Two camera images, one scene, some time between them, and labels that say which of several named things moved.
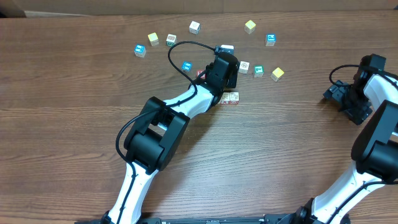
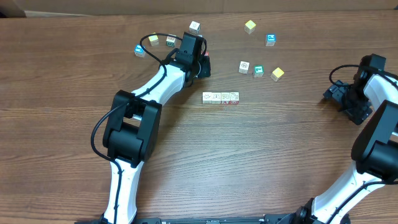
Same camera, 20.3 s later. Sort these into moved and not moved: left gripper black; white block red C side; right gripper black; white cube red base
Moved: left gripper black
Not moved: white cube red base; right gripper black; white block red C side
